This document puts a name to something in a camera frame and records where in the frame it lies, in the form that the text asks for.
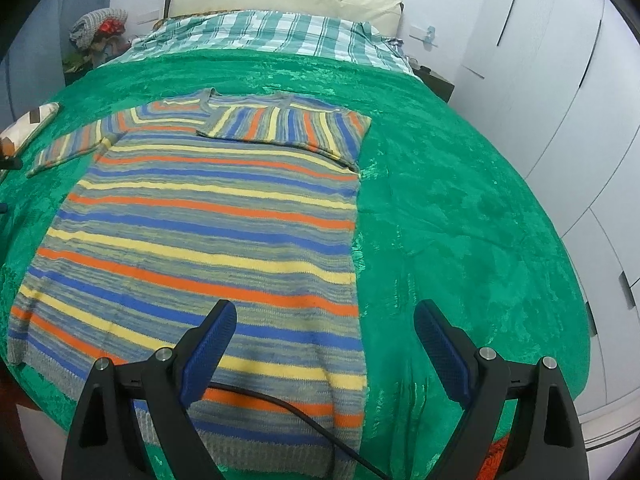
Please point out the striped knit t-shirt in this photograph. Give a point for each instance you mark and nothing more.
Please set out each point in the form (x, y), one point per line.
(200, 240)

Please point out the grey knitted cloth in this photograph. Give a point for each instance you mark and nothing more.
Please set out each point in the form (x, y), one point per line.
(87, 25)

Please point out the green floral blanket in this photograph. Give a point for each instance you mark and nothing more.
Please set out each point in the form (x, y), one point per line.
(450, 235)

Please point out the white wall socket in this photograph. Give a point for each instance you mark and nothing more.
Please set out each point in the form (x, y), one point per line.
(149, 17)

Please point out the clutter pile with knit hat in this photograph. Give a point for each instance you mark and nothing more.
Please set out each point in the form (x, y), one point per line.
(87, 57)

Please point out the brown white patterned pillow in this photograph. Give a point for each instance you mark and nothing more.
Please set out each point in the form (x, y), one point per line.
(30, 120)

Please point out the wall socket with blue plug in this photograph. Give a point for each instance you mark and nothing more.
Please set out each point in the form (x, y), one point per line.
(425, 36)

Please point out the dark nightstand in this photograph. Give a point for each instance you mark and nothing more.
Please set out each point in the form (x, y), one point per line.
(440, 85)

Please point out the blue-grey curtain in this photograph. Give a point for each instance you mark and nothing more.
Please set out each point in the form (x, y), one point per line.
(50, 35)

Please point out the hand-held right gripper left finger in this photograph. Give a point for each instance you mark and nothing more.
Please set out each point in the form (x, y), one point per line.
(212, 350)

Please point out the green white plaid bedsheet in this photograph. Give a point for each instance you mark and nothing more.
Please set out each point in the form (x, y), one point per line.
(280, 32)

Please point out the white wardrobe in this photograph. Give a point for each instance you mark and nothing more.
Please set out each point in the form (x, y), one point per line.
(550, 85)

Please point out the black smartphone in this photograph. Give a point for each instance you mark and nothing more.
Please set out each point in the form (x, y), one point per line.
(10, 163)

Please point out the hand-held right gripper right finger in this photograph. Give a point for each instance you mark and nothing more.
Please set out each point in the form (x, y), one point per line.
(442, 350)

